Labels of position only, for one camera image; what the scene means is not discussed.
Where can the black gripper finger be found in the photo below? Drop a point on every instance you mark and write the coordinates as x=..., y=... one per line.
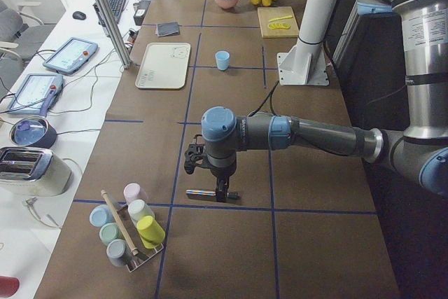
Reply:
x=221, y=190

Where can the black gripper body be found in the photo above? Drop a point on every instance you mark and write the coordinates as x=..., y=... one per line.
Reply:
x=221, y=173

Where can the steel muddler black tip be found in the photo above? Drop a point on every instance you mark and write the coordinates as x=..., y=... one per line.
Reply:
x=210, y=193

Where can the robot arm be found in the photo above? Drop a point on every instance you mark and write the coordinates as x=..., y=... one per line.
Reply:
x=419, y=153

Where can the pink cup on rack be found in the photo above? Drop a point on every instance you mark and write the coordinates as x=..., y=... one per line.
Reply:
x=133, y=191

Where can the white cup on rack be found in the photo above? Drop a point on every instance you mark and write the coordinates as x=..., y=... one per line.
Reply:
x=138, y=209

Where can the lime green cup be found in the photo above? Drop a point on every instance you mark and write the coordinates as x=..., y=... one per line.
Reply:
x=150, y=232

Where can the light blue plastic cup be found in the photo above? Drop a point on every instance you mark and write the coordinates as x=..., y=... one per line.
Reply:
x=222, y=58

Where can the blue cup on rack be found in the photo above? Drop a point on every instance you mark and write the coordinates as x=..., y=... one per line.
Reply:
x=100, y=216

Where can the mint cup on rack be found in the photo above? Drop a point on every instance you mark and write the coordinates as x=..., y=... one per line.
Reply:
x=109, y=232

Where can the grey cup on rack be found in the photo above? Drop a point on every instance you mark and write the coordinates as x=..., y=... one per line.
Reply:
x=118, y=253

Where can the cream bear serving tray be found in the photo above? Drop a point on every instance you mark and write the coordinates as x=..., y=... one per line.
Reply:
x=164, y=66

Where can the grey folded cloth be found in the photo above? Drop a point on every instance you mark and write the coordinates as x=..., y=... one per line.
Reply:
x=167, y=29

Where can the lemon slices row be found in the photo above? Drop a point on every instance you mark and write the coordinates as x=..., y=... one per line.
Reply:
x=278, y=25

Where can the bamboo cutting board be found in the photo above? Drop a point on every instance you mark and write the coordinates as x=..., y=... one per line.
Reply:
x=266, y=13

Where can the teach pendant far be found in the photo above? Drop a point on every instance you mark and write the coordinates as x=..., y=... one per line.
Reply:
x=71, y=56

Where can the teach pendant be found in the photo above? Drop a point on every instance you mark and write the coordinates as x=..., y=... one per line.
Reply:
x=71, y=56
x=37, y=94

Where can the black box with label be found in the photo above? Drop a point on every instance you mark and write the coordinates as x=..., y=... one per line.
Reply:
x=140, y=12

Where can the navy pot with lid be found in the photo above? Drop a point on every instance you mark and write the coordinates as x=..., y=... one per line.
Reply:
x=33, y=131

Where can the yellow plastic knife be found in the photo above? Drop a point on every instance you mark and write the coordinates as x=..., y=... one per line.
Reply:
x=280, y=18

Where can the teach pendant near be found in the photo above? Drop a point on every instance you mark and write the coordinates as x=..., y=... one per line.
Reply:
x=37, y=94

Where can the cream toaster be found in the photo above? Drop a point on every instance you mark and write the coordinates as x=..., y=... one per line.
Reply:
x=33, y=171

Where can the black keyboard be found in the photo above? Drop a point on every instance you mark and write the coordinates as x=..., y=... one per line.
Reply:
x=117, y=7

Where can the black computer mouse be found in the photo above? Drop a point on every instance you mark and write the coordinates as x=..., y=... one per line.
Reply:
x=78, y=15

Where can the white wire cup rack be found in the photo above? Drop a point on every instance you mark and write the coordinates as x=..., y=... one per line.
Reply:
x=140, y=254

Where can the wooden rack handle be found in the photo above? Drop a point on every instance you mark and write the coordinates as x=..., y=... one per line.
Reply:
x=120, y=223

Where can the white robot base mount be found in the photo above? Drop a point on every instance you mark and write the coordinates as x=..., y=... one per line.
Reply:
x=305, y=64

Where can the aluminium frame post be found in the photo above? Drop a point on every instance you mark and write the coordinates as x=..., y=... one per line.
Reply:
x=114, y=33

